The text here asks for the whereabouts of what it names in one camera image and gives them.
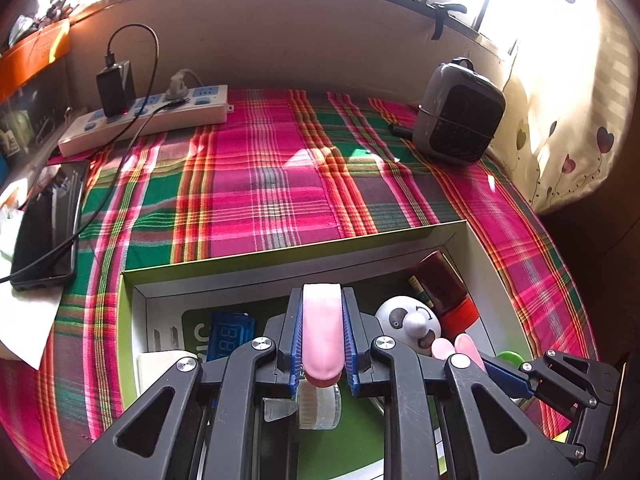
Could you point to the black space heater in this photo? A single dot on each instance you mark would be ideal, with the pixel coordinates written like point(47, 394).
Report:
point(457, 112)

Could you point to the black smartphone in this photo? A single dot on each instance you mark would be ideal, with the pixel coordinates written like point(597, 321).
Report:
point(47, 230)

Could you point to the white paper sheet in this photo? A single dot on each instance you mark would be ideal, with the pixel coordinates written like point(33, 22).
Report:
point(20, 320)

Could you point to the pink hair clip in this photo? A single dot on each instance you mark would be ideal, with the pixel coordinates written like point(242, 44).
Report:
point(467, 347)
point(322, 330)

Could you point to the green cardboard box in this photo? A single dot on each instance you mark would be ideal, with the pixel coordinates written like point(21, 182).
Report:
point(300, 266)

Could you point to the pale clutter pile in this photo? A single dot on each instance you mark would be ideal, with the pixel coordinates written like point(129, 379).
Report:
point(45, 20)

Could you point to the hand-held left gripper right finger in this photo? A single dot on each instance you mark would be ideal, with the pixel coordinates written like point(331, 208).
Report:
point(352, 345)

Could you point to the white power strip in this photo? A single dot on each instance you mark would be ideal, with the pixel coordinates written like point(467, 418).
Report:
point(190, 115)

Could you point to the blue transparent electronic module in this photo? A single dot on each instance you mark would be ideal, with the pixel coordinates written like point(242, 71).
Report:
point(227, 332)

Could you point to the clear plastic container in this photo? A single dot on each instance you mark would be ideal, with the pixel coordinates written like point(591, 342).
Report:
point(25, 120)

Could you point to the white round jar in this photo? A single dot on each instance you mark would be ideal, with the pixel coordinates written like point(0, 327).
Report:
point(317, 407)

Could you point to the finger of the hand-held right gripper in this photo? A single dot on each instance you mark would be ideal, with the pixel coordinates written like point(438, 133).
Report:
point(565, 377)
point(587, 435)

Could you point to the white panda massager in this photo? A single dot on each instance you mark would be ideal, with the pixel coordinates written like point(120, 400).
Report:
point(405, 320)

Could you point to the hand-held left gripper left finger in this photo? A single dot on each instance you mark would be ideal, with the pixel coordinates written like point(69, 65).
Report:
point(295, 340)

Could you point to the pink green plaid blanket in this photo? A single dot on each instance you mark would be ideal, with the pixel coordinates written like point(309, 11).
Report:
point(260, 180)

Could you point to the cream heart print curtain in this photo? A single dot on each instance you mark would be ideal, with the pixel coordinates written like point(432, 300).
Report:
point(575, 85)

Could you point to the orange plastic tray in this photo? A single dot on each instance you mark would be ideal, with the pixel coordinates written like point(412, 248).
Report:
point(30, 62)

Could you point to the white charger adapter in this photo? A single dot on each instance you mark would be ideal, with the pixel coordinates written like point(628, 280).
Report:
point(155, 372)

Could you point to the white plug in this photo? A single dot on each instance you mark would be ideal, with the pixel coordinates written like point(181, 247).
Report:
point(180, 87)

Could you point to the black charger adapter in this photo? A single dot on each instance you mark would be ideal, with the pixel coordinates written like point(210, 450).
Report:
point(116, 87)

